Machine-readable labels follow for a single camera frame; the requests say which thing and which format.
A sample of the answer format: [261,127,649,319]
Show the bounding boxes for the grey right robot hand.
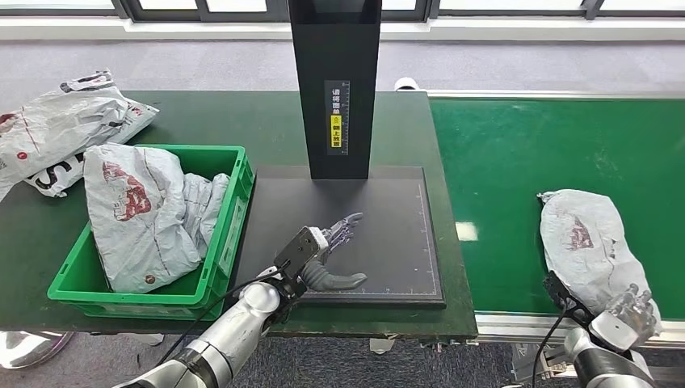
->
[604,284,659,344]

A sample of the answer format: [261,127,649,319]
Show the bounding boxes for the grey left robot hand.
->
[299,212,369,294]

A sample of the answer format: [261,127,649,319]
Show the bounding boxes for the green plastic crate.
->
[47,144,255,323]

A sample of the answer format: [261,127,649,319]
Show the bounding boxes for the black and yellow label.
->
[324,80,351,157]

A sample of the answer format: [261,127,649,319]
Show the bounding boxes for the black scanner column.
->
[287,0,383,180]

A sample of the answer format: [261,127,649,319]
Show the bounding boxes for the white bag with black letters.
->
[23,101,160,199]

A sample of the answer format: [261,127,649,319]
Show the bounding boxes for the chrome round base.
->
[0,331,76,369]

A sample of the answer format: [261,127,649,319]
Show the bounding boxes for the crumpled white courier bag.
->
[0,70,129,183]

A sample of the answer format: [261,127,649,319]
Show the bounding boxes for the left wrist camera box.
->
[274,226,329,285]

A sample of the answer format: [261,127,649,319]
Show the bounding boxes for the black scanner base plate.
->
[233,166,447,310]

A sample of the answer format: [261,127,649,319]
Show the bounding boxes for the black right camera cable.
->
[529,307,569,388]

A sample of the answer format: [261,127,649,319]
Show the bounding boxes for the black camera cable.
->
[529,307,569,388]
[155,270,284,368]

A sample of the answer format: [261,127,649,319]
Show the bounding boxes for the black left camera cable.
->
[155,270,284,368]

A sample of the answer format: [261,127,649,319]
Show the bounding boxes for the dark window frame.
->
[0,0,685,21]

